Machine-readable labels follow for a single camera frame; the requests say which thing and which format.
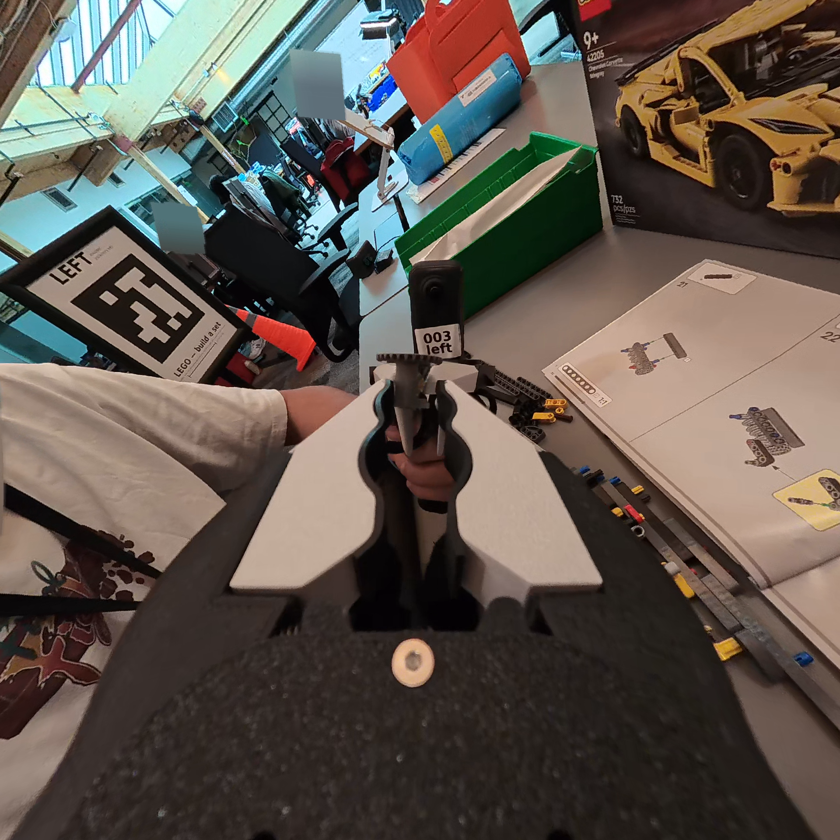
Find lego instruction booklet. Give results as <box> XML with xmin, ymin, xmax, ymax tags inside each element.
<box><xmin>541</xmin><ymin>259</ymin><xmax>840</xmax><ymax>670</ymax></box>

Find white label sheet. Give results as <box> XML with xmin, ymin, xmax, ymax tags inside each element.
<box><xmin>407</xmin><ymin>126</ymin><xmax>508</xmax><ymax>206</ymax></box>

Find green plastic bin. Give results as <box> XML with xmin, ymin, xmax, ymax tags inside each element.
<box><xmin>392</xmin><ymin>131</ymin><xmax>605</xmax><ymax>320</ymax></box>

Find framed black white marker sign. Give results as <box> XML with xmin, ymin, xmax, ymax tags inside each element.
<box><xmin>0</xmin><ymin>205</ymin><xmax>255</xmax><ymax>386</ymax></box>

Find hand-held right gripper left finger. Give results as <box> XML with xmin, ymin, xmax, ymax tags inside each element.
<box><xmin>228</xmin><ymin>382</ymin><xmax>392</xmax><ymax>609</ymax></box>

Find yellow car lego set box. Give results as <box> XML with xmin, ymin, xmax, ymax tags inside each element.
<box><xmin>567</xmin><ymin>0</ymin><xmax>840</xmax><ymax>260</ymax></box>

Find person's white printed shirt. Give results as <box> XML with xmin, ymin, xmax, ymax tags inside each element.
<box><xmin>0</xmin><ymin>363</ymin><xmax>291</xmax><ymax>840</ymax></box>

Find blue wrapped roll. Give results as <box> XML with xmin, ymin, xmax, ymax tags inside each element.
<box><xmin>398</xmin><ymin>52</ymin><xmax>524</xmax><ymax>186</ymax></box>

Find grey lego differential housing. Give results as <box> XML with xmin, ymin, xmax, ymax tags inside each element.
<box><xmin>376</xmin><ymin>352</ymin><xmax>445</xmax><ymax>458</ymax></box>

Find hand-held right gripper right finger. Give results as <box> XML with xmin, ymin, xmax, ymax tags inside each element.
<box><xmin>437</xmin><ymin>381</ymin><xmax>603</xmax><ymax>609</ymax></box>

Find orange-red bag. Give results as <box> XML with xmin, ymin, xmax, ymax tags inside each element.
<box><xmin>386</xmin><ymin>0</ymin><xmax>532</xmax><ymax>123</ymax></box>

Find lego chassis assembly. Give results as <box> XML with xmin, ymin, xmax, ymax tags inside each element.
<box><xmin>482</xmin><ymin>367</ymin><xmax>819</xmax><ymax>714</ymax></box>

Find white paper bag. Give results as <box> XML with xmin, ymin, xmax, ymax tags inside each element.
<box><xmin>415</xmin><ymin>146</ymin><xmax>583</xmax><ymax>265</ymax></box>

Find white desk lamp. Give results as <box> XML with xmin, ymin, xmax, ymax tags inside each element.
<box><xmin>341</xmin><ymin>108</ymin><xmax>412</xmax><ymax>213</ymax></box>

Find black office chair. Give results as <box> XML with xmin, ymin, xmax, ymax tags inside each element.
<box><xmin>203</xmin><ymin>209</ymin><xmax>361</xmax><ymax>364</ymax></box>

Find orange traffic cone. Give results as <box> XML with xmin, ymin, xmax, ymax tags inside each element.
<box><xmin>225</xmin><ymin>304</ymin><xmax>318</xmax><ymax>373</ymax></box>

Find person's left hand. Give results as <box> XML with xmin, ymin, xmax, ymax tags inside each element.
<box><xmin>392</xmin><ymin>458</ymin><xmax>455</xmax><ymax>505</ymax></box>

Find black strap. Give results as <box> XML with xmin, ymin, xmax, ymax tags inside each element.
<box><xmin>0</xmin><ymin>591</ymin><xmax>142</xmax><ymax>619</ymax></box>
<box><xmin>0</xmin><ymin>484</ymin><xmax>163</xmax><ymax>581</ymax></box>

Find person's left forearm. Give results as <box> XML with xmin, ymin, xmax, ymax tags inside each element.
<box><xmin>281</xmin><ymin>386</ymin><xmax>361</xmax><ymax>448</ymax></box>

